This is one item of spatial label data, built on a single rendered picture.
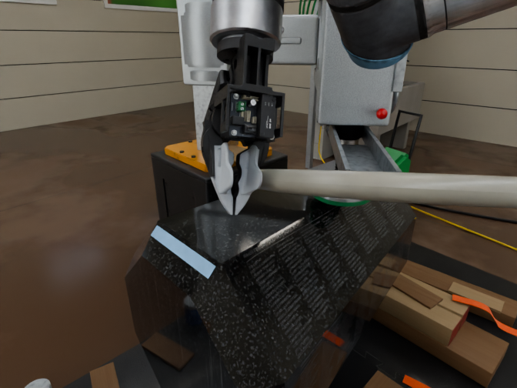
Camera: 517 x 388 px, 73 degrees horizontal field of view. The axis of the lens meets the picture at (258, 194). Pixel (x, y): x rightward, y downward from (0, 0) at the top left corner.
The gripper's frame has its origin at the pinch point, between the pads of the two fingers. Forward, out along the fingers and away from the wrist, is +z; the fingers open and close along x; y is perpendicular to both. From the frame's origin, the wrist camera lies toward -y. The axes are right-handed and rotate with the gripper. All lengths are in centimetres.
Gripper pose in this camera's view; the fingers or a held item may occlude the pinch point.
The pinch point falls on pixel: (231, 204)
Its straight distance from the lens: 46.6
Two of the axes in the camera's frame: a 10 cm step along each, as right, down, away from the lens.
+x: 9.3, 0.4, 3.8
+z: -0.6, 10.0, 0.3
